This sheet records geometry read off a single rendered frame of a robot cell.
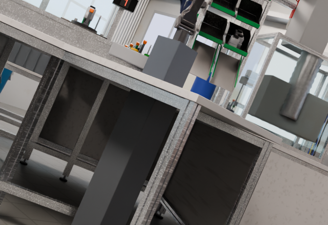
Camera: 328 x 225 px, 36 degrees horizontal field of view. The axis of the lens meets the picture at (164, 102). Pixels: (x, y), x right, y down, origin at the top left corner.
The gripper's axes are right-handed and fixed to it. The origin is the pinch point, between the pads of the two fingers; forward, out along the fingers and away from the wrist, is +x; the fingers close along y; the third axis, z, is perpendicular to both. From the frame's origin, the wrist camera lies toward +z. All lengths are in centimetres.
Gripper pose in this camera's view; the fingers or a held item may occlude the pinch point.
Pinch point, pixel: (183, 7)
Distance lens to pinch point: 245.9
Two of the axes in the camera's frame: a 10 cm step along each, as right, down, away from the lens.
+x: -4.1, 9.1, -0.1
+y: -8.9, -4.0, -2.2
